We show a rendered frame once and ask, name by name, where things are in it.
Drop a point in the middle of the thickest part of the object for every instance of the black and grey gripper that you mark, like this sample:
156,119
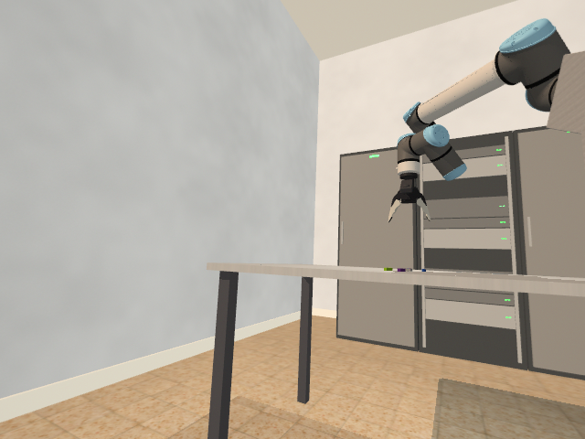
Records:
409,198

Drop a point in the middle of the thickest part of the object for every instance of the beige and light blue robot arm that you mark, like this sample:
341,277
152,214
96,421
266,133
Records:
533,56

